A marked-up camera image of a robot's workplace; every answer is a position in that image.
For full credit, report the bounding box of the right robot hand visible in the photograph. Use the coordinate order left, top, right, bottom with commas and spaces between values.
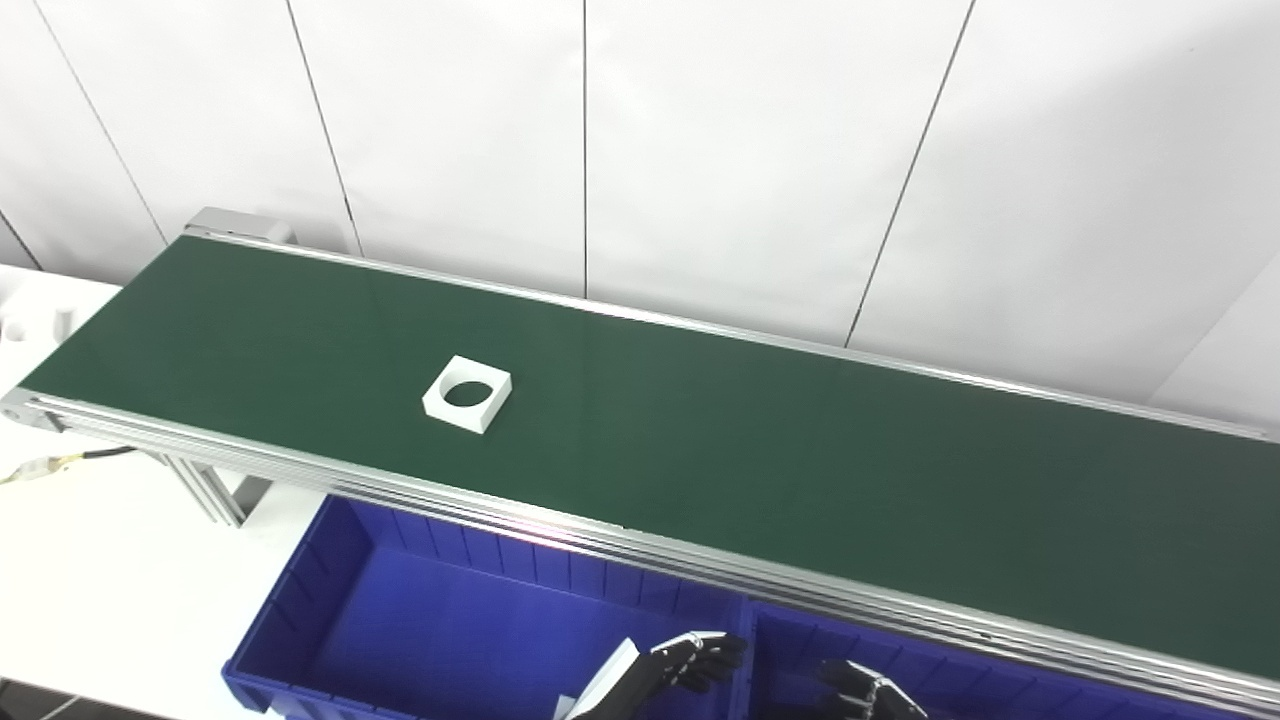
820, 658, 929, 720

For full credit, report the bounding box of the black cable with yellow tip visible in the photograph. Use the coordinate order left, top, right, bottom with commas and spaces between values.
0, 447, 138, 488

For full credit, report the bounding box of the blue plastic bin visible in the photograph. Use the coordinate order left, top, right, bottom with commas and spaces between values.
745, 600, 1261, 720
222, 495, 753, 720

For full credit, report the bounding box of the green conveyor belt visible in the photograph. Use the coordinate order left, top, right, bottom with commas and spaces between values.
18, 235, 1280, 681
0, 207, 1280, 720

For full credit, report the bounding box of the aluminium conveyor leg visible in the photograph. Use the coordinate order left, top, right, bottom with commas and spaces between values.
150, 455, 273, 528

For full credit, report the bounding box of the grey conveyor motor box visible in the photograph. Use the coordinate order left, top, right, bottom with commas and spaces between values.
185, 207, 298, 246

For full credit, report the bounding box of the white square part with hole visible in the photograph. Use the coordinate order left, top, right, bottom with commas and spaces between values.
422, 355, 513, 435

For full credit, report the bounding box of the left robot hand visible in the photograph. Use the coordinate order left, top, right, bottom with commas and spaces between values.
563, 630, 749, 720

